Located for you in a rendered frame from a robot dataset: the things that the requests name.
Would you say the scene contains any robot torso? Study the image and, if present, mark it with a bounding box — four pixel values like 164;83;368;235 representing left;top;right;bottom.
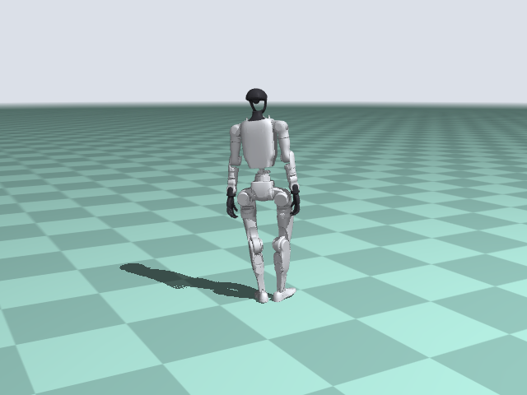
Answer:
240;115;277;201

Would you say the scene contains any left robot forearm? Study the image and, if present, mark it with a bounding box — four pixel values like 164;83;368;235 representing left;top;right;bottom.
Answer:
226;156;239;194

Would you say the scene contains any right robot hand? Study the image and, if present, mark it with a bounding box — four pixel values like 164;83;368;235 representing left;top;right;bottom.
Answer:
290;184;300;216

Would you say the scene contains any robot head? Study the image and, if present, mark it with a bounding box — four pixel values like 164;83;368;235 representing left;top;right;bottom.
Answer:
246;88;267;121

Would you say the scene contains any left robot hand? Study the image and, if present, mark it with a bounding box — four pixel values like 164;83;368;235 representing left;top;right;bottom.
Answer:
226;187;238;218

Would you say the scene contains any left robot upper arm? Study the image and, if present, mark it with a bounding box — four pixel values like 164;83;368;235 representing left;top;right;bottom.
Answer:
230;123;242;166

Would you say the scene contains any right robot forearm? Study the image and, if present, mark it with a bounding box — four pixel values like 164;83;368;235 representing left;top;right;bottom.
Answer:
284;151;300;191

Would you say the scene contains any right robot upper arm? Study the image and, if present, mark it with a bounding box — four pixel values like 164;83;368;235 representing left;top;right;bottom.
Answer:
271;120;290;163

